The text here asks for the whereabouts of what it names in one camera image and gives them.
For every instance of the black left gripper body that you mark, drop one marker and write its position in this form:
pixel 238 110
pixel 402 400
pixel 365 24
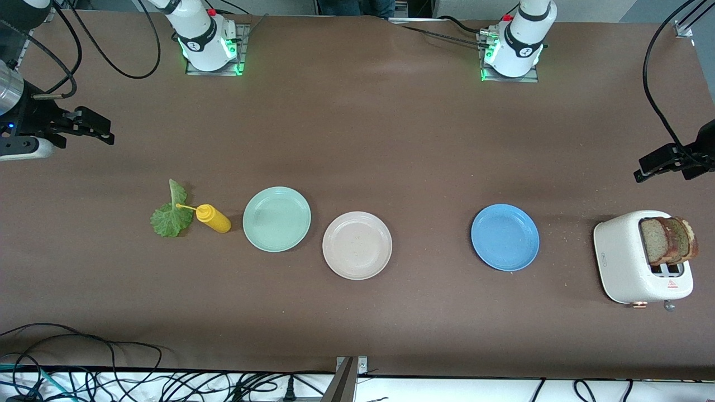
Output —
pixel 701 151

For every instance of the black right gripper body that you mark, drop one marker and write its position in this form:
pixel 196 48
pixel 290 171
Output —
pixel 31 120

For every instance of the brown bread slice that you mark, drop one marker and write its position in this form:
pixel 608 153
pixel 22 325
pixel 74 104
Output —
pixel 687 240
pixel 653 241

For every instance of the green lettuce leaf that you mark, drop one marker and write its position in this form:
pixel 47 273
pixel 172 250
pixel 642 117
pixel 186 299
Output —
pixel 167 220

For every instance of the yellow mustard squeeze bottle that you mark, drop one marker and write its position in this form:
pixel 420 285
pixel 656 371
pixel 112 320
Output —
pixel 215 219

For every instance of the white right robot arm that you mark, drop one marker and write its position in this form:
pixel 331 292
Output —
pixel 201 39

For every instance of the blue plate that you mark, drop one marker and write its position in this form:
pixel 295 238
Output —
pixel 505 237

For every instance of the mint green plate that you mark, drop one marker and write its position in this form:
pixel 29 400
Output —
pixel 276 219

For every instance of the beige plate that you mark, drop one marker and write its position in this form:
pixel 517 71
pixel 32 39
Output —
pixel 357 245

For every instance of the white toaster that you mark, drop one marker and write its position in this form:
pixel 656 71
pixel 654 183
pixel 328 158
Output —
pixel 620 262

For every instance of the person in blue jeans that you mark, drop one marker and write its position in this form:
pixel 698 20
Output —
pixel 357 6

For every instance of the black power plug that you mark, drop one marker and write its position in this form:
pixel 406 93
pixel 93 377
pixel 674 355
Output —
pixel 289 391

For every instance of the aluminium corner bracket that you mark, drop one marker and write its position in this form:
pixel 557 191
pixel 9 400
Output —
pixel 682 29

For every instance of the aluminium frame post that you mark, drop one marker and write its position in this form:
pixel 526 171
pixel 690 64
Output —
pixel 343 385

